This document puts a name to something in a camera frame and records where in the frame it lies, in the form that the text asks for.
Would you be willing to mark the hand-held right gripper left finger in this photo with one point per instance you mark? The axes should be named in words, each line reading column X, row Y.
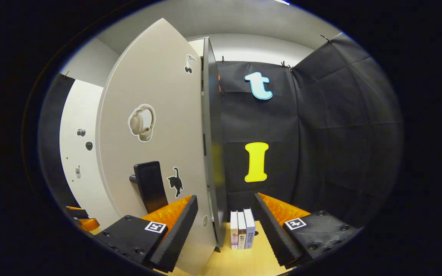
column 178, row 230

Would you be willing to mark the ceiling light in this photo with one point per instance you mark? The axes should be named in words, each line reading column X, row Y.
column 282, row 2

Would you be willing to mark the white cabinet door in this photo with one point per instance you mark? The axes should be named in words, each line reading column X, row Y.
column 167, row 96
column 79, row 115

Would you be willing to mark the white shoe cabinet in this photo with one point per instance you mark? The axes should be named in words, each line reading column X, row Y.
column 215, row 153

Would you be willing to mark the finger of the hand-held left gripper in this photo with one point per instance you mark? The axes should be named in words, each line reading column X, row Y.
column 79, row 212
column 89, row 223

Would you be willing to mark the lavender book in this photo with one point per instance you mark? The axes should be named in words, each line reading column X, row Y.
column 250, row 228

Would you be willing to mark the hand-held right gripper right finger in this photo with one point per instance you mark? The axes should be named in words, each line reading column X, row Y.
column 272, row 234

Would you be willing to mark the pink and white book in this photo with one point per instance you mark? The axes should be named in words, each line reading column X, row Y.
column 234, row 230

